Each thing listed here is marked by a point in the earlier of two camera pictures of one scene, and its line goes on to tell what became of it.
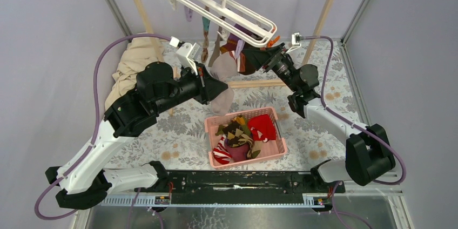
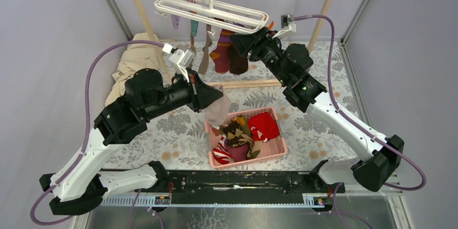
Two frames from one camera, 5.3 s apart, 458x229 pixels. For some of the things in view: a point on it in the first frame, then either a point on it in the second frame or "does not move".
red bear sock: (262, 127) does not move
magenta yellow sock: (239, 152) does not move
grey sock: (224, 67) -> (217, 113)
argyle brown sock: (237, 132) does not move
